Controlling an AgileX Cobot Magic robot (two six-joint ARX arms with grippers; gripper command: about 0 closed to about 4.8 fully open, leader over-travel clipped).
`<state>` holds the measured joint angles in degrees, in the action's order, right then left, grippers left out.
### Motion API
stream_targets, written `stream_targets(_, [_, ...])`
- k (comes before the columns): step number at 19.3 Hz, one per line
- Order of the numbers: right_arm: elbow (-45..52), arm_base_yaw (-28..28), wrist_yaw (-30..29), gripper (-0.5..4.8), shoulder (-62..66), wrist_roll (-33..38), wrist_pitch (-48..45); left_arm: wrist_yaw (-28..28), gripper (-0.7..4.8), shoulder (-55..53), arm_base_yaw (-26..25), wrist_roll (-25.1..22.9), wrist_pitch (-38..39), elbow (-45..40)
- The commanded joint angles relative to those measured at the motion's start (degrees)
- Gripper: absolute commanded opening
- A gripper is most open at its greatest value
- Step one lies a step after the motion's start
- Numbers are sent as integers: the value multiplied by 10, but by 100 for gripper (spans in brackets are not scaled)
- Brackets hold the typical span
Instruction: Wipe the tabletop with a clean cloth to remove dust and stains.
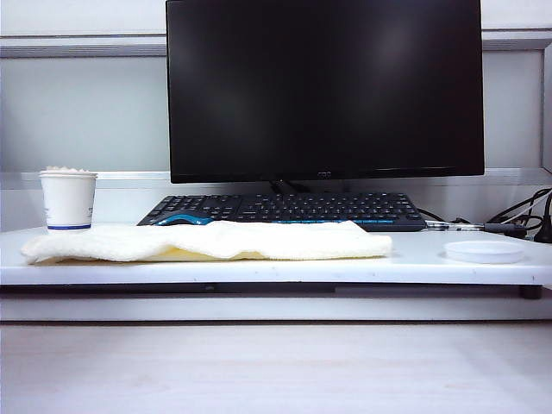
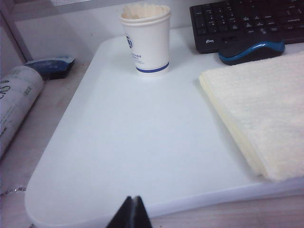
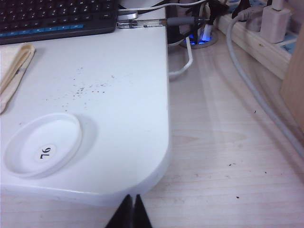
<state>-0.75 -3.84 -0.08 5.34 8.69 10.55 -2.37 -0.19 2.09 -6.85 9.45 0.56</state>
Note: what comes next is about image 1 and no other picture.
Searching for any cream fluffy cloth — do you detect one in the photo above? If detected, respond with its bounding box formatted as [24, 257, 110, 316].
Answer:
[20, 219, 394, 266]

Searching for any black monitor stand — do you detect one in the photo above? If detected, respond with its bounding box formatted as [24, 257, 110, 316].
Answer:
[268, 179, 312, 195]

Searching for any black computer keyboard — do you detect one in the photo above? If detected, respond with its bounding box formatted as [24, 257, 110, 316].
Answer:
[136, 192, 429, 234]

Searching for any white desk riser board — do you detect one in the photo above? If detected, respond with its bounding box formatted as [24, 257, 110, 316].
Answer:
[0, 223, 552, 286]

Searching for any black and blue mouse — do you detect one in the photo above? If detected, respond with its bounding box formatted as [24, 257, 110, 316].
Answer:
[160, 212, 216, 227]

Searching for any black computer monitor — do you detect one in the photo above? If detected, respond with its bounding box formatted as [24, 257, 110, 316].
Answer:
[166, 0, 486, 185]

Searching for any white paper cup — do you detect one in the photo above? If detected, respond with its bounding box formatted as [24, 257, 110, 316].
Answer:
[39, 170, 99, 232]

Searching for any round white plastic lid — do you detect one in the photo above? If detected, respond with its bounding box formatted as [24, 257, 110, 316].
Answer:
[443, 241, 529, 265]

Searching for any crumpled white tissue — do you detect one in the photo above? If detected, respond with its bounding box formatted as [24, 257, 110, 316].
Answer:
[44, 164, 90, 175]

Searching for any black power plug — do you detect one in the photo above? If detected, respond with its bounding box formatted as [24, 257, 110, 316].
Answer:
[539, 189, 552, 243]

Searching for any aluminium partition base rail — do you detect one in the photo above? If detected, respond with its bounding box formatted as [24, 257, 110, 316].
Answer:
[0, 169, 552, 191]

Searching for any black keyboard cable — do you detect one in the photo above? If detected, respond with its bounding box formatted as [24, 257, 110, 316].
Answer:
[415, 208, 446, 223]

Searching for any thick black cable with connector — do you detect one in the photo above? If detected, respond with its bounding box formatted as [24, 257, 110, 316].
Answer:
[483, 215, 545, 237]

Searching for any white cable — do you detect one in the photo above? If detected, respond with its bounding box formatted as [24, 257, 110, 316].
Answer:
[503, 201, 545, 227]

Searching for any grey partition rail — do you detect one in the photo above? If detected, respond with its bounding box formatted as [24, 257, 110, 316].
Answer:
[0, 35, 168, 60]

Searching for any thin black cable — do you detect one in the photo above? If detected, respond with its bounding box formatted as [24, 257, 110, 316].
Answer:
[495, 187, 552, 225]

